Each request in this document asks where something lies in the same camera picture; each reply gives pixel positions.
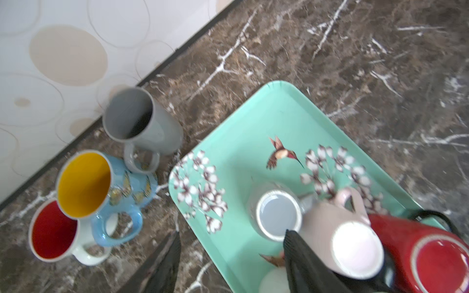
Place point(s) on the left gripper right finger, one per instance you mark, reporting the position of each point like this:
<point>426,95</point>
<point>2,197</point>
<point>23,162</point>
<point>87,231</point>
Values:
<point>306,273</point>

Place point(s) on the mint green floral tray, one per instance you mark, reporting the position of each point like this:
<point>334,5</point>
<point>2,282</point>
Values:
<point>265,140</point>

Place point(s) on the cream beige mug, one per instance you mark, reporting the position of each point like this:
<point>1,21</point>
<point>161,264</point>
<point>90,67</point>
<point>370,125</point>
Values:
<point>275,281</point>

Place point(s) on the tall dark grey mug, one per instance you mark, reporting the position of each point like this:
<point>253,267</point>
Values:
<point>135,119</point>

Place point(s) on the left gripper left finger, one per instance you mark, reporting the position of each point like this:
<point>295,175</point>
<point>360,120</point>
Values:
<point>158,274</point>

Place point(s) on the pale pink mug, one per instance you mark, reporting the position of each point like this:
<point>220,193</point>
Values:
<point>339,232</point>

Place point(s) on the small light grey mug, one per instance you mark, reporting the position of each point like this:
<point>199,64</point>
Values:
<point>274,209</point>

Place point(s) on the black mug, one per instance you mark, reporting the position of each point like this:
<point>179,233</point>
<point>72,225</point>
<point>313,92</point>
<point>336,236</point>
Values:
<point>383,282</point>

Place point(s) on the white mug red inside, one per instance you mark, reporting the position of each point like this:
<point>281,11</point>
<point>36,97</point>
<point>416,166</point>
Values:
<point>53,236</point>

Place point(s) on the blue butterfly mug yellow inside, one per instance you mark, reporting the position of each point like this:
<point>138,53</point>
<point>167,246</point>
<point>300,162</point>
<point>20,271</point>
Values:
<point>95,186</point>

